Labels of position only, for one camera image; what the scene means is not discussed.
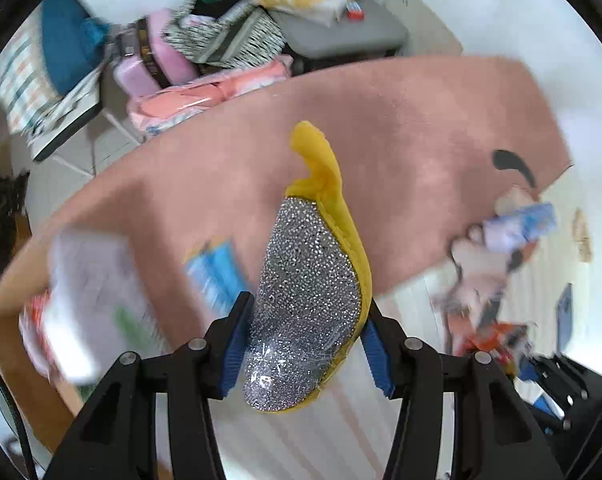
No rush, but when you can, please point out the white plastic bag package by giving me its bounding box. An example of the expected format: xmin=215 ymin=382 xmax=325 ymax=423
xmin=43 ymin=229 xmax=171 ymax=386

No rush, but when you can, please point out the yellow rhinestone plush slipper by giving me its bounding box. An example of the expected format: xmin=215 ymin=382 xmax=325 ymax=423
xmin=243 ymin=122 xmax=373 ymax=413

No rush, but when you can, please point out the green snack package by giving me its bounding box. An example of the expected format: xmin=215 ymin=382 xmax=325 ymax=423
xmin=113 ymin=307 xmax=152 ymax=349

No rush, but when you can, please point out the blue snack pack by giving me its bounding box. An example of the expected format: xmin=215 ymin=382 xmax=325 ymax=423
xmin=184 ymin=238 xmax=251 ymax=318

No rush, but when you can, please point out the brown cardboard box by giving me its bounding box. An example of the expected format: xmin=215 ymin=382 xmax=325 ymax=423
xmin=0 ymin=228 xmax=171 ymax=451

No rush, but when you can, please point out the red floral snack package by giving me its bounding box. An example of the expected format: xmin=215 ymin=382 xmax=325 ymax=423
xmin=19 ymin=289 xmax=62 ymax=382

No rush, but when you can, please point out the blue white tissue pack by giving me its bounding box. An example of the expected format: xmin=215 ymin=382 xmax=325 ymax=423
xmin=482 ymin=203 xmax=557 ymax=254

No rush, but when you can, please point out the pink bedding package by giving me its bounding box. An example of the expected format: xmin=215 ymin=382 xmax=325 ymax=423
xmin=127 ymin=54 xmax=293 ymax=136

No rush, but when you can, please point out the white chair with cushion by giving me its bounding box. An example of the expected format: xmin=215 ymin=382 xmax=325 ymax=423
xmin=28 ymin=68 xmax=141 ymax=177

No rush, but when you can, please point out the pink suitcase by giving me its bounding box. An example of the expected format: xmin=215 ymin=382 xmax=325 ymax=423
xmin=113 ymin=9 xmax=198 ymax=98

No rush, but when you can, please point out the white flat board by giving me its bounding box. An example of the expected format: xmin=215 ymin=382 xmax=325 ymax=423
xmin=383 ymin=0 xmax=464 ymax=56

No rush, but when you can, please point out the grey chair far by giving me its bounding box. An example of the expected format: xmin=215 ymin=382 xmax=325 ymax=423
xmin=269 ymin=0 xmax=407 ymax=61

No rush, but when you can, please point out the plaid folded blanket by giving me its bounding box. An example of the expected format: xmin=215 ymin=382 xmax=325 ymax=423
xmin=0 ymin=3 xmax=64 ymax=142

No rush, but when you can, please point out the black white patterned bag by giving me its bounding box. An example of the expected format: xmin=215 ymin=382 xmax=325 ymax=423
xmin=162 ymin=0 xmax=286 ymax=70

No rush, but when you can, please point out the blue striped pillow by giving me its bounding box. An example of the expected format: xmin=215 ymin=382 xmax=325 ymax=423
xmin=40 ymin=0 xmax=110 ymax=96

